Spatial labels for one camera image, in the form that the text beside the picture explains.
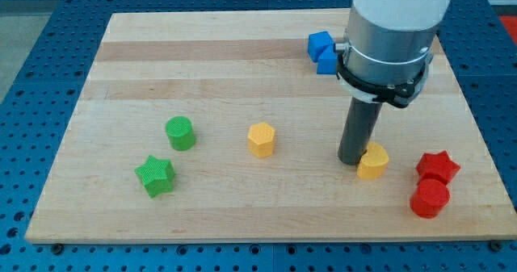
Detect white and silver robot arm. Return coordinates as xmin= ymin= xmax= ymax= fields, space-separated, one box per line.
xmin=334 ymin=0 xmax=451 ymax=108

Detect yellow hexagon block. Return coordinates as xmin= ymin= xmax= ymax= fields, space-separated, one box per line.
xmin=247 ymin=122 xmax=275 ymax=158

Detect wooden board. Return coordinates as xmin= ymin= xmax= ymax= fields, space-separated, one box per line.
xmin=25 ymin=9 xmax=516 ymax=244

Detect green cylinder block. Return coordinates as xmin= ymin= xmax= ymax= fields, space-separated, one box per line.
xmin=165 ymin=116 xmax=196 ymax=151

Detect blue block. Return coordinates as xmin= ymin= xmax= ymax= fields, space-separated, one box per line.
xmin=307 ymin=31 xmax=338 ymax=75

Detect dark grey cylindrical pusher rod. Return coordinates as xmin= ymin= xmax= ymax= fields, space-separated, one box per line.
xmin=338 ymin=98 xmax=382 ymax=165

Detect green star block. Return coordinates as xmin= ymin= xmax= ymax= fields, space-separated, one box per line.
xmin=134 ymin=155 xmax=175 ymax=198

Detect yellow heart block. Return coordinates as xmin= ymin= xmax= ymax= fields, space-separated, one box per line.
xmin=356 ymin=142 xmax=389 ymax=180

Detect red star block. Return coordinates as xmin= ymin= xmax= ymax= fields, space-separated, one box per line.
xmin=416 ymin=150 xmax=460 ymax=186

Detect red cylinder block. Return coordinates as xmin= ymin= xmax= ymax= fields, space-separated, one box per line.
xmin=410 ymin=179 xmax=450 ymax=219

